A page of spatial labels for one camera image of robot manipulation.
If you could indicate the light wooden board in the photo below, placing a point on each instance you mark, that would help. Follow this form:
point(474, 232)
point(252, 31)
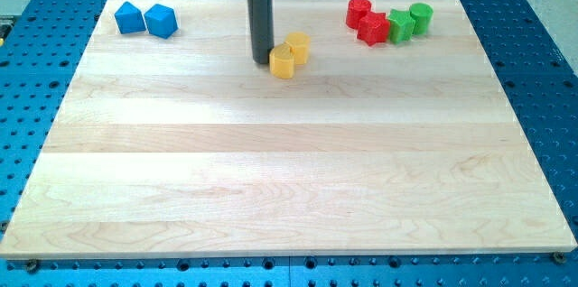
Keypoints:
point(184, 147)

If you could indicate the green cylinder block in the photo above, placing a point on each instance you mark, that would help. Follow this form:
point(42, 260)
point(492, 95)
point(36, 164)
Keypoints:
point(422, 14)

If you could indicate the blue pentagon block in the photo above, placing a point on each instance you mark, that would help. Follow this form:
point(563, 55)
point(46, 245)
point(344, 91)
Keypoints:
point(129, 19)

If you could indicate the yellow rounded block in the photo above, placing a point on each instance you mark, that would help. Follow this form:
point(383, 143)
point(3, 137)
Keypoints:
point(299, 43)

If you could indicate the yellow half-round block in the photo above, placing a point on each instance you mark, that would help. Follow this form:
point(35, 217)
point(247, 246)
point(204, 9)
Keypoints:
point(281, 61)

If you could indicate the board screw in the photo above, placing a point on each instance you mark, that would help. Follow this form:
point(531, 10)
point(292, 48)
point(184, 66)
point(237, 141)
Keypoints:
point(32, 265)
point(558, 258)

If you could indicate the green star block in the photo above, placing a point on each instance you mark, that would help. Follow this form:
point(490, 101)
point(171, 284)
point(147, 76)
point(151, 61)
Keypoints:
point(402, 25)

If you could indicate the left front board screw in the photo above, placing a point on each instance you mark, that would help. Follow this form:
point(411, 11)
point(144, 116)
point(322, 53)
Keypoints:
point(32, 265)

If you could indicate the blue cube block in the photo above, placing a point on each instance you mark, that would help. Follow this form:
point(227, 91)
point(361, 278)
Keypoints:
point(161, 21)

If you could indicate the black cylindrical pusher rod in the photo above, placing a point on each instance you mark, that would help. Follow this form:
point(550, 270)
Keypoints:
point(261, 26)

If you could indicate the right front board screw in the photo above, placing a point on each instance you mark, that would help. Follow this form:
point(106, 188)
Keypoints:
point(558, 258)

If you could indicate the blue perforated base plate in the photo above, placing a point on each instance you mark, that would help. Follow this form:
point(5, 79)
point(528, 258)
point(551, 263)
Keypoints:
point(46, 43)

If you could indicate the red cylinder block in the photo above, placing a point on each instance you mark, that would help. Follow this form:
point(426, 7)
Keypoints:
point(357, 9)

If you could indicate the red star block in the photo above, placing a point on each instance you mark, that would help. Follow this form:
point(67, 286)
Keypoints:
point(373, 28)

